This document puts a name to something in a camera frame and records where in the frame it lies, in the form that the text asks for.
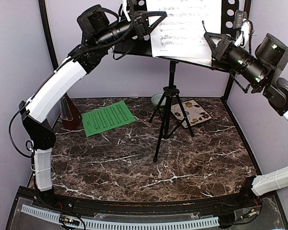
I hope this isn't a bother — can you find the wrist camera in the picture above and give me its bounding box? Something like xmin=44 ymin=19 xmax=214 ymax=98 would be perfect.
xmin=233 ymin=10 xmax=253 ymax=48
xmin=121 ymin=0 xmax=134 ymax=22

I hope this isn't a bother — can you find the floral square plate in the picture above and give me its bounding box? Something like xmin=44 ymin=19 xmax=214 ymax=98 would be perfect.
xmin=171 ymin=99 xmax=212 ymax=127

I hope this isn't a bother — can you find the white slotted cable duct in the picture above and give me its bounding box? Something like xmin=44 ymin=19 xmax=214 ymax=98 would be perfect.
xmin=20 ymin=205 xmax=220 ymax=230

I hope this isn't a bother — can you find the brown wooden metronome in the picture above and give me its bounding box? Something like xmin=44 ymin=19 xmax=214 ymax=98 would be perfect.
xmin=60 ymin=94 xmax=82 ymax=131

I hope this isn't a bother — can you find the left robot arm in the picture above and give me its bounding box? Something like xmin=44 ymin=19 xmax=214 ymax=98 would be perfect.
xmin=16 ymin=0 xmax=167 ymax=209

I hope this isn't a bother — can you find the black music stand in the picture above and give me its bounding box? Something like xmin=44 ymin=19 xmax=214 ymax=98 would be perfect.
xmin=114 ymin=0 xmax=240 ymax=163

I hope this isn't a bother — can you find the white sheet music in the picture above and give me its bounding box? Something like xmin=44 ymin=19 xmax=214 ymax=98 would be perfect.
xmin=146 ymin=0 xmax=222 ymax=59

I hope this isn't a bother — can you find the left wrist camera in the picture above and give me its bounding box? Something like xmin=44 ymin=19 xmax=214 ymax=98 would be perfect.
xmin=121 ymin=0 xmax=134 ymax=22

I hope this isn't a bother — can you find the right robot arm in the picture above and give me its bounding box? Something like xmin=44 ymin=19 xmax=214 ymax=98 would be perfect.
xmin=204 ymin=32 xmax=288 ymax=208

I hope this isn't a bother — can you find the black front rail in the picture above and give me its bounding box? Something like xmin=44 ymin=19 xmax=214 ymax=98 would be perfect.
xmin=51 ymin=194 xmax=253 ymax=215

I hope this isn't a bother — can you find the green ceramic bowl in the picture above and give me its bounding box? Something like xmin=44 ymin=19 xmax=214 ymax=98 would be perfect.
xmin=151 ymin=93 xmax=166 ymax=110

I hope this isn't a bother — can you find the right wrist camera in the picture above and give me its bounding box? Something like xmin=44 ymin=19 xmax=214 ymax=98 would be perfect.
xmin=233 ymin=10 xmax=253 ymax=48

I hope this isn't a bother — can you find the green sheet music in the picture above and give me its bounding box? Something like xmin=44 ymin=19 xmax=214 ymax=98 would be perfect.
xmin=82 ymin=101 xmax=136 ymax=137

